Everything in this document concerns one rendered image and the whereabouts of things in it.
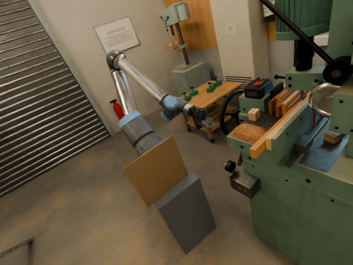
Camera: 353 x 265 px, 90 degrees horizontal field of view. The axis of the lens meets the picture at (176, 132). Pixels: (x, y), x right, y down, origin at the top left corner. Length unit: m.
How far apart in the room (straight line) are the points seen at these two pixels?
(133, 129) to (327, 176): 0.86
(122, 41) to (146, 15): 0.64
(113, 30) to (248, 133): 3.06
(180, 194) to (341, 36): 0.94
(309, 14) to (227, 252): 1.34
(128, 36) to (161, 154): 2.82
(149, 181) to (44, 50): 2.72
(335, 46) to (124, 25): 3.17
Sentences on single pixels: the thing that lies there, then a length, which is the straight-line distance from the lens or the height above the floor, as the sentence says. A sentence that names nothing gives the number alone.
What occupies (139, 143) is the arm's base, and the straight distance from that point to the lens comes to 1.00.
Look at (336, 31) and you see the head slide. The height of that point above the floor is 1.20.
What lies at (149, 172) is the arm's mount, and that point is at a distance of 0.99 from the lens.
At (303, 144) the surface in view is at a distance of 0.81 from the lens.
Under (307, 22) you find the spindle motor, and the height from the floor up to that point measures 1.24.
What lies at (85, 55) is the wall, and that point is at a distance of 3.38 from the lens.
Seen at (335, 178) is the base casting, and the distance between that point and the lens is 0.78.
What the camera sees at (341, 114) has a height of 1.02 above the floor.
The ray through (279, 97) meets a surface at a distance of 0.88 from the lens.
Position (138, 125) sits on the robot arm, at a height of 0.96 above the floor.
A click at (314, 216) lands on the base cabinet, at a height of 0.55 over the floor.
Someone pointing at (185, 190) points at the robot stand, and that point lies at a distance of 1.11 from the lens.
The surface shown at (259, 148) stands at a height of 0.93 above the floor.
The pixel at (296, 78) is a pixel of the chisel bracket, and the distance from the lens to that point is 0.83.
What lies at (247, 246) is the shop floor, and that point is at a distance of 1.49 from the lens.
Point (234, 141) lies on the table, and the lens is 0.77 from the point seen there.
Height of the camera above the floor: 1.36
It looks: 30 degrees down
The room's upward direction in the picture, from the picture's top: 21 degrees counter-clockwise
